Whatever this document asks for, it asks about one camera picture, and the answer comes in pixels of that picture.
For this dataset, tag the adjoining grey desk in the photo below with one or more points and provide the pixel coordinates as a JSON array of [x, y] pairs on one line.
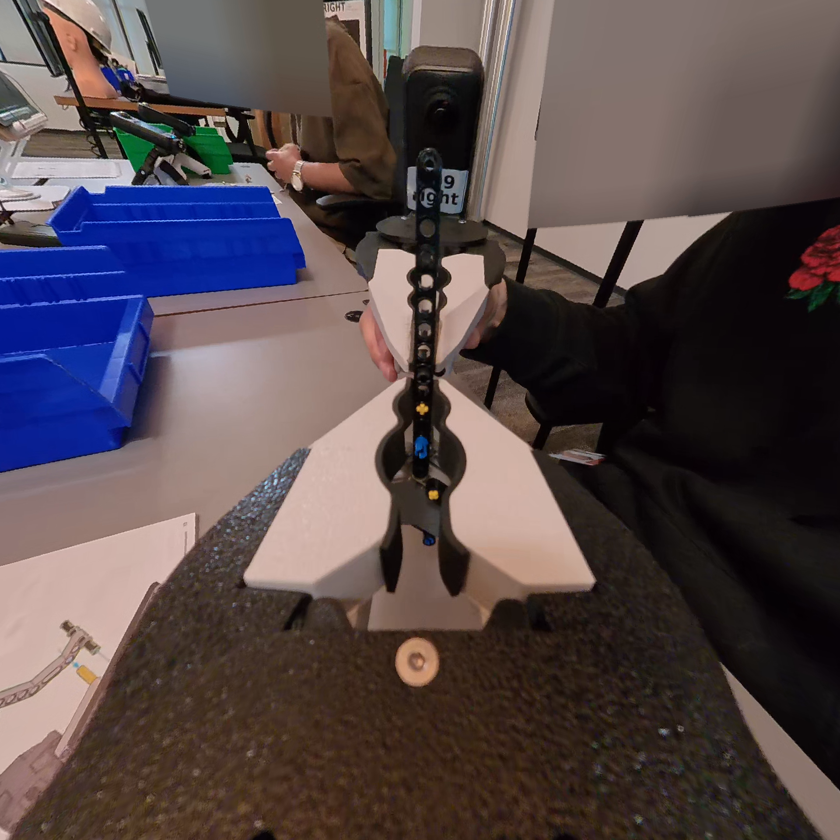
[[315, 262]]

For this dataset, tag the person's body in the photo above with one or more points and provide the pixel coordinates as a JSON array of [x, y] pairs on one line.
[[722, 426]]

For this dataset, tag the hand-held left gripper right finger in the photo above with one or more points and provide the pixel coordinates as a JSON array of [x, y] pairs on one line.
[[518, 525]]

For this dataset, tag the white instruction booklet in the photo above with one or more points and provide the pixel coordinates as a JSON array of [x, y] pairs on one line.
[[65, 590]]

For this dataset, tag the green plastic bin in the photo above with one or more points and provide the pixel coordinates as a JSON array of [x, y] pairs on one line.
[[210, 151]]

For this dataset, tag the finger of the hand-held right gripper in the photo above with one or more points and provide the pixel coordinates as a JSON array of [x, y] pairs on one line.
[[390, 295], [466, 302]]

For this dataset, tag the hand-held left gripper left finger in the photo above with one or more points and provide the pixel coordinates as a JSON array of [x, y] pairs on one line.
[[321, 518]]

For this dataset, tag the person's right hand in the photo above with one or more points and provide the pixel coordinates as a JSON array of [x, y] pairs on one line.
[[375, 341]]

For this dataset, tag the white stand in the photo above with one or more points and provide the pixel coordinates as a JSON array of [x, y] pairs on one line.
[[19, 190]]

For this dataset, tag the red white printed card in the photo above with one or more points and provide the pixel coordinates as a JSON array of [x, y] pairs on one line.
[[577, 457]]

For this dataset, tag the long black toy beam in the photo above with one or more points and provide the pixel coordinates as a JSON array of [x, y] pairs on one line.
[[428, 259]]

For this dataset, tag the person's right forearm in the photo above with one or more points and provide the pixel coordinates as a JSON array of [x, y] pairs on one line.
[[564, 348]]

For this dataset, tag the blue plastic bin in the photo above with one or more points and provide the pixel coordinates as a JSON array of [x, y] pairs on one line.
[[197, 249], [65, 394]]

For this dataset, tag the idle hand-held gripper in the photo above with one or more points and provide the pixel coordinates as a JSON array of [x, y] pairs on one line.
[[157, 141]]

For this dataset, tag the dark tilted board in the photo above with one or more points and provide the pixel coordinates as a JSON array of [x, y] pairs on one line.
[[13, 98]]

